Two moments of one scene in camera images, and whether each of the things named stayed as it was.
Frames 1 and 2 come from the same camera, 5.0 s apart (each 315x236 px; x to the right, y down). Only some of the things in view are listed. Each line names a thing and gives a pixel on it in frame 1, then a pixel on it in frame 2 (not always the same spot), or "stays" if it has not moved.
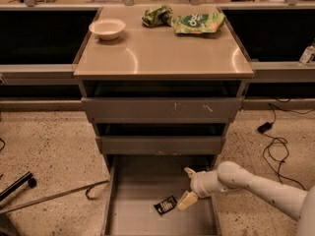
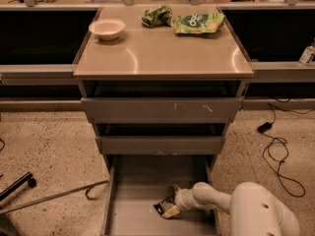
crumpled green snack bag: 157,17 stays
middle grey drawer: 160,145 stays
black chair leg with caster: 29,177 stays
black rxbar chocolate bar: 165,205 stays
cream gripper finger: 188,199 to 168,213
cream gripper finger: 191,172 to 176,188
